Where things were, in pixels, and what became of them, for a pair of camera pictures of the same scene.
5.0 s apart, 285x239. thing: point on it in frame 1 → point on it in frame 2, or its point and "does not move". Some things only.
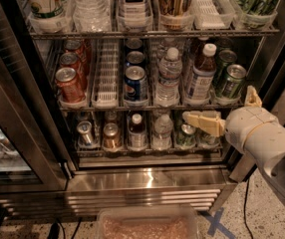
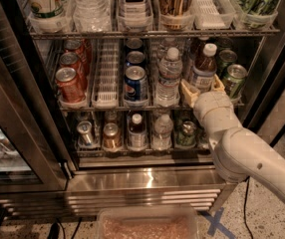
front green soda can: x=234 y=81 does not move
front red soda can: x=69 y=86 does not move
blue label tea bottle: x=202 y=77 does not move
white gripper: x=243 y=125 → x=209 y=103
